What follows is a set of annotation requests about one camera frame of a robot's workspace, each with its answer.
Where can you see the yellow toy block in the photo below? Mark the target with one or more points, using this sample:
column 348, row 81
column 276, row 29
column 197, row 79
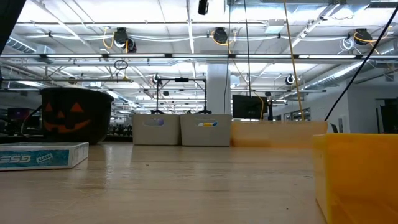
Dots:
column 354, row 180
column 202, row 124

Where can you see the blue rounded toy block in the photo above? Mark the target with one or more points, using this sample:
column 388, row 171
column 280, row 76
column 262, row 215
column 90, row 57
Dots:
column 213, row 124

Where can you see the purple foam dice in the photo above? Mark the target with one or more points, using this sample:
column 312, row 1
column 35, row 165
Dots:
column 158, row 122

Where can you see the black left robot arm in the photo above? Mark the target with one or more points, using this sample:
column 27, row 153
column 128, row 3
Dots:
column 9, row 15

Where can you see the black monitor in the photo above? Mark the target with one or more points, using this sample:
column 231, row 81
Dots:
column 248, row 107
column 18, row 115
column 390, row 118

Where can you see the grey plastic bin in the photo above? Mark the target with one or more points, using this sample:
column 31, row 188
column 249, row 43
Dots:
column 205, row 137
column 155, row 135

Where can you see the translucent orange tray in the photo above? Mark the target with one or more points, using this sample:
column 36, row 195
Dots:
column 280, row 133

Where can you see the black pumpkin-face bucket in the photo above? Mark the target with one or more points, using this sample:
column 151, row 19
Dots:
column 77, row 124

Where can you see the white card green emblem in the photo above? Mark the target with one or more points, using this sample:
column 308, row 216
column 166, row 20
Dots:
column 37, row 157

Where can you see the black background gantry frame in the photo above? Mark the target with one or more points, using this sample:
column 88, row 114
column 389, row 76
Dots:
column 182, row 79

